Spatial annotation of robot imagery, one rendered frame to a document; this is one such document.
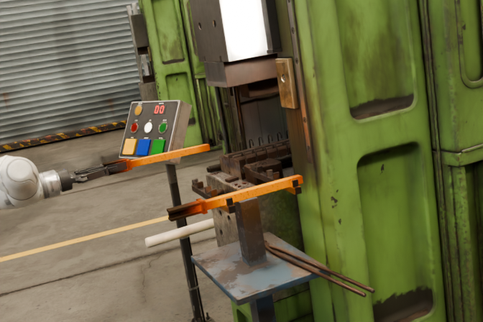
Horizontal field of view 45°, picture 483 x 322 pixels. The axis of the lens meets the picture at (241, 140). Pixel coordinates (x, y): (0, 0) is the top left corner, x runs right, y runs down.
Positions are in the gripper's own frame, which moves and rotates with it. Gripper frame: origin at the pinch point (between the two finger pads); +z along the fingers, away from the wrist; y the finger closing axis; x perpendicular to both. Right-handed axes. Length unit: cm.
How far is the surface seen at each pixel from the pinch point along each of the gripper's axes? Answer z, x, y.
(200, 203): 9, -3, 59
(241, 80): 51, 21, 7
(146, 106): 31, 11, -62
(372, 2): 87, 42, 41
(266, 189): 29, -5, 59
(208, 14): 45, 47, 1
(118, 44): 191, 32, -784
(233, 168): 43.7, -12.1, 1.3
